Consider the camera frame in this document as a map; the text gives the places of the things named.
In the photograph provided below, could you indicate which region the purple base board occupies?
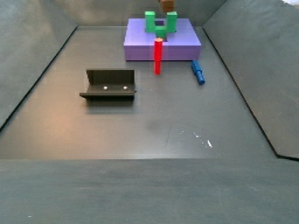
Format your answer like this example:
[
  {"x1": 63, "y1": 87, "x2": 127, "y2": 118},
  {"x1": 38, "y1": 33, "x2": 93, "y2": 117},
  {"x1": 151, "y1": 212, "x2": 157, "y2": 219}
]
[{"x1": 125, "y1": 18, "x2": 202, "y2": 61}]

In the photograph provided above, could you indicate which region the blue cylindrical peg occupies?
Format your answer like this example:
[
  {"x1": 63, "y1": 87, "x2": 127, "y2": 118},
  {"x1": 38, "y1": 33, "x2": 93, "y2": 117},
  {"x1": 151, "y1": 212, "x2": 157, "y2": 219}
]
[{"x1": 191, "y1": 60, "x2": 206, "y2": 85}]

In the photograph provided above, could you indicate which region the red cylindrical peg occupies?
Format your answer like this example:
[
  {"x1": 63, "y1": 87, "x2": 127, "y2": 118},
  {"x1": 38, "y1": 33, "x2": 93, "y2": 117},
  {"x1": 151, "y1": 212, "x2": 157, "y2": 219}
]
[{"x1": 154, "y1": 38, "x2": 165, "y2": 75}]

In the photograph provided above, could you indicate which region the black angle bracket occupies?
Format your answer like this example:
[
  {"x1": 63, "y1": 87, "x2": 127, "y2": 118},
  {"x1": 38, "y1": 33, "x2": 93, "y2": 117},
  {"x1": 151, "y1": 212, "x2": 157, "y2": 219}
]
[{"x1": 79, "y1": 68, "x2": 137, "y2": 100}]

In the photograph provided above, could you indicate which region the green U-shaped block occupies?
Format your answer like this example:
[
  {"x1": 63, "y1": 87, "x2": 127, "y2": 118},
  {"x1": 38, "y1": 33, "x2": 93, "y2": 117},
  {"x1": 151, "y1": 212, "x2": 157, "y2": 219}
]
[{"x1": 145, "y1": 11, "x2": 178, "y2": 39}]

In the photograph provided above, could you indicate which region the brown T-shaped block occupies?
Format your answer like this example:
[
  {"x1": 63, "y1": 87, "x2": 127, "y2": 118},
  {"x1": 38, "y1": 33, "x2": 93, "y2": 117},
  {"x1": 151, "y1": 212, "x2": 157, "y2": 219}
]
[{"x1": 159, "y1": 0, "x2": 174, "y2": 13}]

